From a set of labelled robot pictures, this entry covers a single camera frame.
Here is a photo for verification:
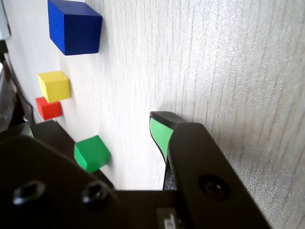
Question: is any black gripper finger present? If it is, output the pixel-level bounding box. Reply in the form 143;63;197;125
0;123;131;229
149;111;273;229

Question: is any green wooden cube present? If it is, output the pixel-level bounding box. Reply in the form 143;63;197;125
74;135;111;173

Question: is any red wooden cube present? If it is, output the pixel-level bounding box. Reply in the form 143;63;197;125
35;96;63;121

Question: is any yellow wooden cube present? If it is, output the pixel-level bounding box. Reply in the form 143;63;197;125
37;70;71;104

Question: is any blue wooden cube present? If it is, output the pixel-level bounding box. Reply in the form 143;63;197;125
47;0;103;56

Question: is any grey metal frame piece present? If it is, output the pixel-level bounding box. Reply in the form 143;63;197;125
0;0;12;41

